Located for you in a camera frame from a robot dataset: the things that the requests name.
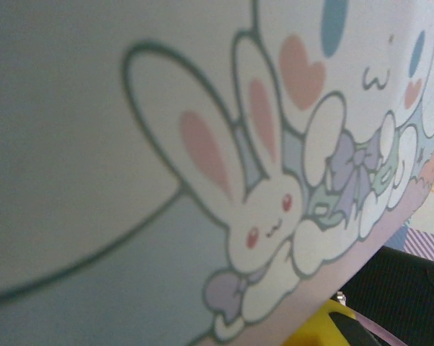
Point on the black hard carrying case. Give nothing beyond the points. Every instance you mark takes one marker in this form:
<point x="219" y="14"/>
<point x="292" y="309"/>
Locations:
<point x="401" y="288"/>

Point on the pastel cartoon tin box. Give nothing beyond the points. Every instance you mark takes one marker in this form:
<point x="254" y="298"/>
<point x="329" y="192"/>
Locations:
<point x="130" y="180"/>

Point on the yellow plastic part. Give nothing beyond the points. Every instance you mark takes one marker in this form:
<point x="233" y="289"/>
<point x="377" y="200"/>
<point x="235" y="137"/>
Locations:
<point x="310" y="328"/>

